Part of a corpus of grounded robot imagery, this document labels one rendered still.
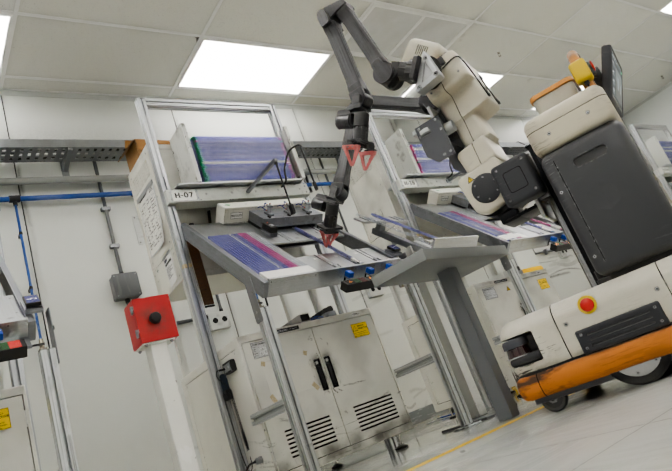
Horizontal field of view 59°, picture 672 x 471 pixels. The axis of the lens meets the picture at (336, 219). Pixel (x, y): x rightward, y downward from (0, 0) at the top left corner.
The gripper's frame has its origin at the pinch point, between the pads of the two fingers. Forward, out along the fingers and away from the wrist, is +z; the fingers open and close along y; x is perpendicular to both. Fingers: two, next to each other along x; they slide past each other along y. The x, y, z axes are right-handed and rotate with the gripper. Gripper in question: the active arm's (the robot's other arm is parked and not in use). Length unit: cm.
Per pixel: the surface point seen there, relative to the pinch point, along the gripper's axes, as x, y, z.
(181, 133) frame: -72, 39, -35
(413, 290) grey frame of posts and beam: 34.8, -21.9, 10.5
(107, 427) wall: -106, 60, 144
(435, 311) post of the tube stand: 34, -40, 24
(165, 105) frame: -90, 40, -46
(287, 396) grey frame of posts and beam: 54, 52, 29
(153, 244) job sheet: -73, 50, 20
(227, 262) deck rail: -0.2, 48.8, 1.9
